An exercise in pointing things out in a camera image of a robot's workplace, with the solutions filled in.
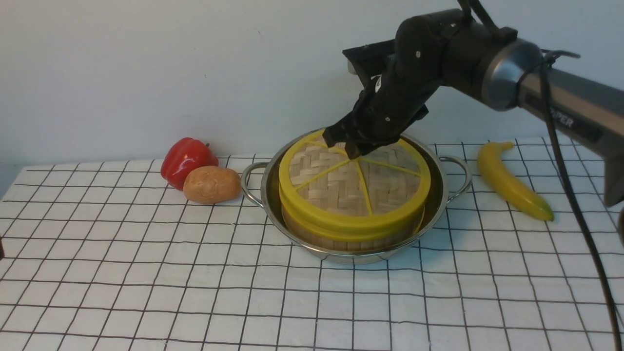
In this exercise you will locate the yellow woven bamboo steamer lid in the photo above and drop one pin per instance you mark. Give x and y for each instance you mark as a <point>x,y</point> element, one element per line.
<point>311,170</point>

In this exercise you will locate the brown potato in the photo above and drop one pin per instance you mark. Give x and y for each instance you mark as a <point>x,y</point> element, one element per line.
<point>212,184</point>

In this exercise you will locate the yellow rimmed bamboo steamer basket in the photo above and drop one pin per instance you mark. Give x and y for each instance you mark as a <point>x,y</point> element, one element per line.
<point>365,223</point>

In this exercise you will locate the yellow banana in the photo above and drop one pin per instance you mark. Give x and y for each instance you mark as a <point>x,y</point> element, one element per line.
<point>498,177</point>

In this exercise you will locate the red bell pepper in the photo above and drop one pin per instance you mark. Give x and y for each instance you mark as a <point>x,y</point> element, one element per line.
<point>183,157</point>

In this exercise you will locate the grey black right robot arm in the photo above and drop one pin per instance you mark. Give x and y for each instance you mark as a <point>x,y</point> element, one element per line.
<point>464,50</point>

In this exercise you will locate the stainless steel two-handled pot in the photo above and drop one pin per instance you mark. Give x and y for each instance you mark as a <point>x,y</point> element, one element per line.
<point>451,177</point>

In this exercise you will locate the white checkered tablecloth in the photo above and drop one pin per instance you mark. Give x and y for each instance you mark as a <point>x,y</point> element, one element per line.
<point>106,257</point>

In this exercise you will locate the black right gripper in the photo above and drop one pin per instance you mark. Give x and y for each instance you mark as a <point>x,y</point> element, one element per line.
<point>389,106</point>

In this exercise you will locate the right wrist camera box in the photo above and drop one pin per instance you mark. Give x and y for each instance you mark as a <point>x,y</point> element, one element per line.
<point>369,61</point>

